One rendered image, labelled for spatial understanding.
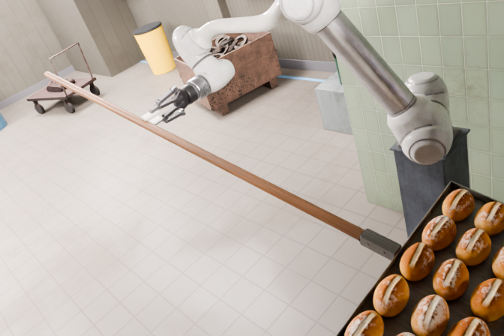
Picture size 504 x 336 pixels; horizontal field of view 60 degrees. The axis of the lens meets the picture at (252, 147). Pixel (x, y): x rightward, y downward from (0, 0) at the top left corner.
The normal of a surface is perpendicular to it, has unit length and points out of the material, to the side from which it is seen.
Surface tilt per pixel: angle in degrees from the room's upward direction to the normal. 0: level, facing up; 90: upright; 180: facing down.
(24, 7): 90
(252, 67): 90
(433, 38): 90
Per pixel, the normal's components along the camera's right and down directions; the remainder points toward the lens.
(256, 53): 0.50, 0.31
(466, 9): -0.67, 0.54
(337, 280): -0.29, -0.82
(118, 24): 0.67, 0.19
